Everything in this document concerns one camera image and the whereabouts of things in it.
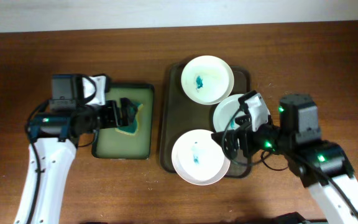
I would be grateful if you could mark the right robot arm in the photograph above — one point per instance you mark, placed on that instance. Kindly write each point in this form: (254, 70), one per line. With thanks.
(321, 165)

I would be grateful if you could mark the green yellow sponge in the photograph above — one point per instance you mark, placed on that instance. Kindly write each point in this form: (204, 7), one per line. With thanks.
(132, 112)

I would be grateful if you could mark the black water tray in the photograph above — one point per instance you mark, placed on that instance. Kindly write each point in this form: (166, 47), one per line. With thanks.
(111, 144)

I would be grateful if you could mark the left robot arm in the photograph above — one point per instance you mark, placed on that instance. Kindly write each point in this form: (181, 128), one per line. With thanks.
(77, 106)

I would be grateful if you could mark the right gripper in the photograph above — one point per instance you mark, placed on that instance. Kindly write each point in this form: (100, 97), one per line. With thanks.
(246, 132)

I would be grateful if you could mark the large brown serving tray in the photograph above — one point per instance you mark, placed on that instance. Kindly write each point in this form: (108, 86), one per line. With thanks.
(181, 114)

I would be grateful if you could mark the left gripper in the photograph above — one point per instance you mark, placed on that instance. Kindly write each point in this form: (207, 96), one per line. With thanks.
(112, 120)

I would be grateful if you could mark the white plate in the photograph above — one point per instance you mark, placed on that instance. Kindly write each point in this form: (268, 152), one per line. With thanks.
(198, 159)
(223, 113)
(207, 80)

